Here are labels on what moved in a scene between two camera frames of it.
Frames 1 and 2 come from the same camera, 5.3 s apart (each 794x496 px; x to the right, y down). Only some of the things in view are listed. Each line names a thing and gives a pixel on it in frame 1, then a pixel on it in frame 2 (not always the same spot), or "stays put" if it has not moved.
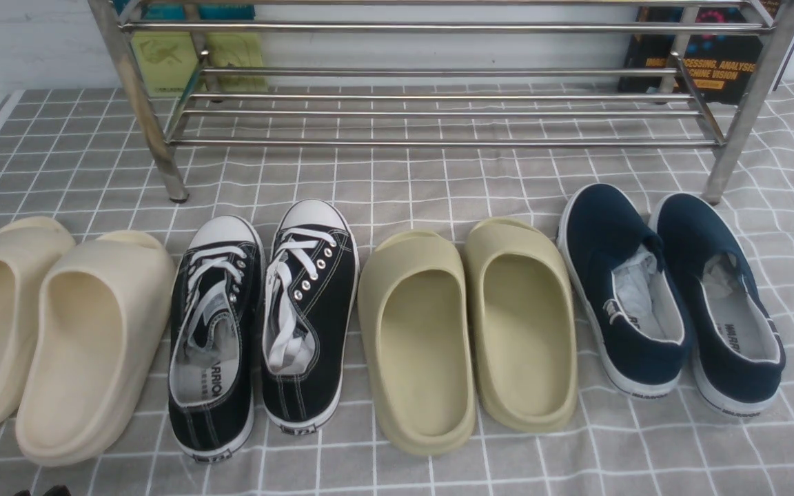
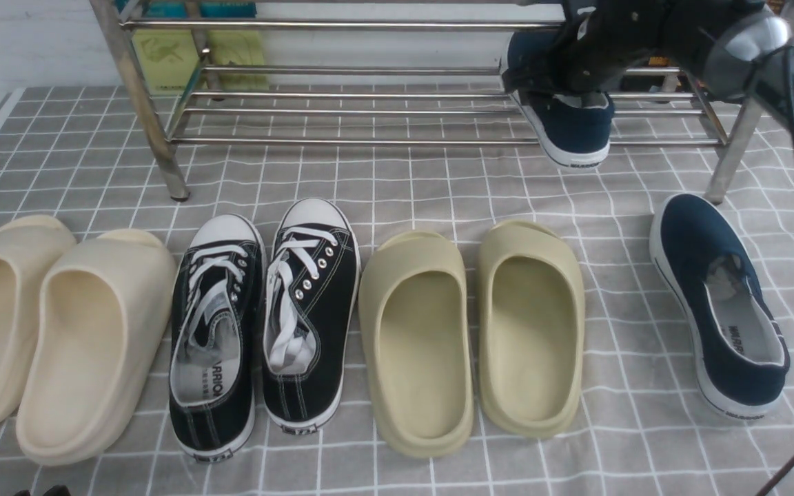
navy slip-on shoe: (629, 295) to (575, 128)
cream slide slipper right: (103, 304) stays put
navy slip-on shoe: (733, 330) stays put
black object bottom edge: (57, 490) stays put
